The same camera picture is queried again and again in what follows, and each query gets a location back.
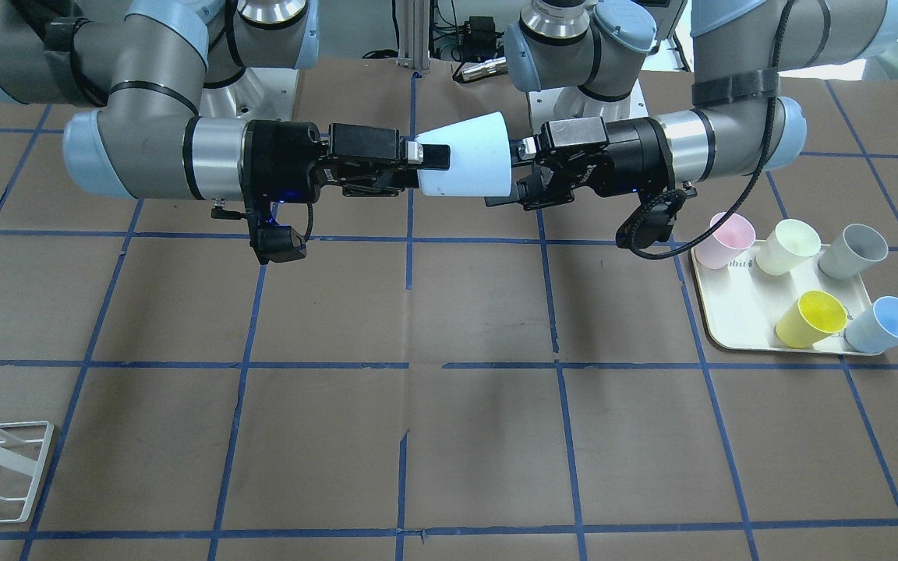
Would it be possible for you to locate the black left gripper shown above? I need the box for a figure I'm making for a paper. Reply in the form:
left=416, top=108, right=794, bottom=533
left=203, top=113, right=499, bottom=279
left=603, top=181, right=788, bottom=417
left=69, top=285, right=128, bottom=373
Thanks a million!
left=485, top=117, right=671, bottom=210

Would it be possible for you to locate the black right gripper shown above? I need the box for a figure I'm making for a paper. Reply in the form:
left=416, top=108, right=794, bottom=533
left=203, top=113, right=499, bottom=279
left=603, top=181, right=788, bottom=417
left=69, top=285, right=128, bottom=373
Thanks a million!
left=243, top=120, right=451, bottom=205

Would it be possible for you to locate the light blue transferred cup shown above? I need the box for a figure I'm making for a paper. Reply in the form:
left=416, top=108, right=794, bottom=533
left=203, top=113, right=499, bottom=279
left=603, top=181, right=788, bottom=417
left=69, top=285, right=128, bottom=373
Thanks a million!
left=415, top=111, right=512, bottom=196

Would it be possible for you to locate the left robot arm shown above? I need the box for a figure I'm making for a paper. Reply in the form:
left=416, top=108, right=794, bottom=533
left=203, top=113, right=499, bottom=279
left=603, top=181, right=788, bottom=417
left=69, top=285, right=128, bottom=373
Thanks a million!
left=486, top=1, right=898, bottom=210

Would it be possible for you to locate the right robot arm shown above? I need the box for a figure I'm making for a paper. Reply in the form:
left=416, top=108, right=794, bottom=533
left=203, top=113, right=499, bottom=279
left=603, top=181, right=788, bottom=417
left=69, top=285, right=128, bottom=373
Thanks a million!
left=0, top=1, right=452, bottom=212

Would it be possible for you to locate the pink plastic cup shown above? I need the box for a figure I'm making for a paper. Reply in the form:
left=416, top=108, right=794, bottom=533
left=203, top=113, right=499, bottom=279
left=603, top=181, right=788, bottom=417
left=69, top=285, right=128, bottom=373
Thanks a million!
left=694, top=213, right=756, bottom=270

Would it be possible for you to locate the cream plastic cup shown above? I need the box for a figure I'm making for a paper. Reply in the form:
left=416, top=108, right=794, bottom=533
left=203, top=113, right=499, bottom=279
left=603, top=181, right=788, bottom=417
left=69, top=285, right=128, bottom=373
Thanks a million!
left=755, top=219, right=821, bottom=276

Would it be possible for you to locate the yellow plastic cup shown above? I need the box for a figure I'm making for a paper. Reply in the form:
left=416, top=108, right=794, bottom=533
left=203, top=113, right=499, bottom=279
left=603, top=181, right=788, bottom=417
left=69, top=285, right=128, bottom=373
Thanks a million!
left=776, top=290, right=848, bottom=349

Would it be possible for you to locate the grey plastic cup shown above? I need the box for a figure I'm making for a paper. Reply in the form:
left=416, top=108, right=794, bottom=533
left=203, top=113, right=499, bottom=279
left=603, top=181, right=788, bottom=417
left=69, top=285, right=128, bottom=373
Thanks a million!
left=818, top=224, right=889, bottom=280

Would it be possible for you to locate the light blue plastic cup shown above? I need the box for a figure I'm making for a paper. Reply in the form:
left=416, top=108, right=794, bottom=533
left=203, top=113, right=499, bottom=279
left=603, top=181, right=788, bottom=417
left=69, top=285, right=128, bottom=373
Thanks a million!
left=845, top=295, right=898, bottom=354

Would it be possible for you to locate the silver cylindrical tool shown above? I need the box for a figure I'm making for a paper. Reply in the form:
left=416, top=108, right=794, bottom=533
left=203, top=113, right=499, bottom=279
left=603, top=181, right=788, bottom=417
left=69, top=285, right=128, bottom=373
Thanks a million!
left=452, top=57, right=508, bottom=84

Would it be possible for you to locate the cream plastic tray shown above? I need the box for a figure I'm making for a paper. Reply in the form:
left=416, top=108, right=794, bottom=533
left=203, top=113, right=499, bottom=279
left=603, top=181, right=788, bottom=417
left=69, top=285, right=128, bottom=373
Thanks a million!
left=691, top=239, right=871, bottom=354

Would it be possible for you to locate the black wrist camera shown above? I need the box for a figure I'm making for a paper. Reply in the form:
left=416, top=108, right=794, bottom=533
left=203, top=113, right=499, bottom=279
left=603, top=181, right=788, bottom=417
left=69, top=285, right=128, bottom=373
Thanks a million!
left=249, top=223, right=307, bottom=265

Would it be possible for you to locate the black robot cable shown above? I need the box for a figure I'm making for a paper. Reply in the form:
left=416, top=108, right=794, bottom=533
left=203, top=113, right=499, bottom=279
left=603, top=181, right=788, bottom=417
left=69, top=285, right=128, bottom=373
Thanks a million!
left=616, top=0, right=799, bottom=261

